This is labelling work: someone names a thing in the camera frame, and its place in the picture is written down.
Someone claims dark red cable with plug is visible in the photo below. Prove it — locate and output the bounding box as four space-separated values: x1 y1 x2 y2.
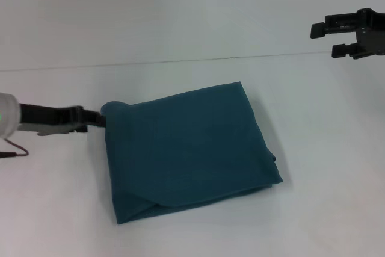
0 138 30 159

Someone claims blue-green shirt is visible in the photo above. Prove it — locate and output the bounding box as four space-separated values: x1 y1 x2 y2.
100 81 284 225

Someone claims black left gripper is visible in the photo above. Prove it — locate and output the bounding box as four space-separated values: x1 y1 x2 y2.
18 103 107 137

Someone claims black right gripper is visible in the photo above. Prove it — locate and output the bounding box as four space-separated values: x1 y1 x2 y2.
310 7 385 60

